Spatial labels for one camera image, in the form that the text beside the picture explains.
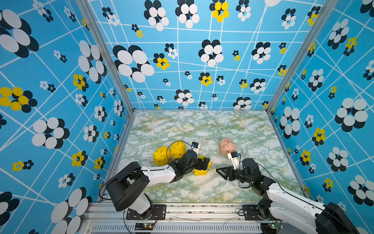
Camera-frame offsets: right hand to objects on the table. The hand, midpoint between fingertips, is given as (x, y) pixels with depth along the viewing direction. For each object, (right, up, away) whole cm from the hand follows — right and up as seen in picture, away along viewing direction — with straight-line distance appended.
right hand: (221, 169), depth 81 cm
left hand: (-8, +5, +5) cm, 11 cm away
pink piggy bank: (+5, +12, +6) cm, 15 cm away
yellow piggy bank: (-25, +11, +6) cm, 27 cm away
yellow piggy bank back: (-13, -1, 0) cm, 13 cm away
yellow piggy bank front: (-34, +7, +3) cm, 35 cm away
